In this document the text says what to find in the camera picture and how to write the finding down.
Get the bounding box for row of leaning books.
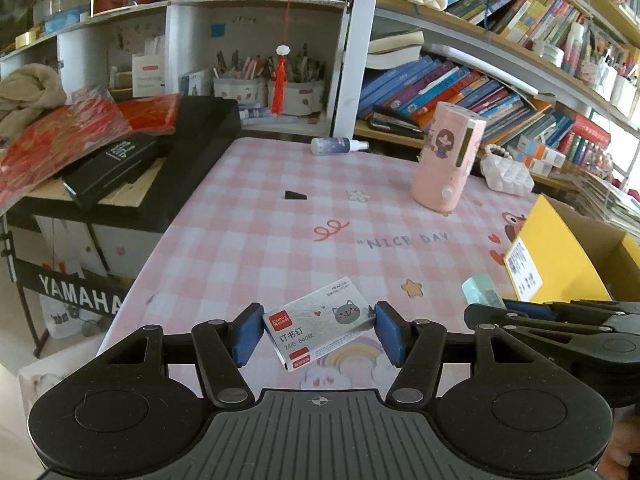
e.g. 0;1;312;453
355;55;575;148

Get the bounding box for white pen holder cup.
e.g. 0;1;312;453
282;80;324;117

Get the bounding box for white bookshelf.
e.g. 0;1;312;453
1;0;639;136

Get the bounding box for red patterned bag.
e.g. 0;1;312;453
1;89;181;211

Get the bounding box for white red staples box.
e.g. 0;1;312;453
262;278;375;372

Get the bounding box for blue white spray bottle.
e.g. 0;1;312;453
310;138;370;156

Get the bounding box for small black wedge piece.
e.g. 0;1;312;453
284;190;307;200

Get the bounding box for yellow cardboard box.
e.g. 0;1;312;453
504;195;639;304

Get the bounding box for beige folded cloth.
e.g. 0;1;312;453
0;63;66;143

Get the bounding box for pink cylindrical dispenser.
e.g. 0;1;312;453
410;102;487;214

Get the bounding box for black long box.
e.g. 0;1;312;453
63;132;158;211

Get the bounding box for stack of newspapers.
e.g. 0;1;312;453
574;174;640;240

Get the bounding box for white orange small boxes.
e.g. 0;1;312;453
508;136;565;177

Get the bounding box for mint green case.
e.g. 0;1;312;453
461;274;506;310

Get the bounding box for red hanging tassel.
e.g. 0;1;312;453
271;0;291;116

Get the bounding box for black keyboard piano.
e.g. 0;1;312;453
9;96;241;233

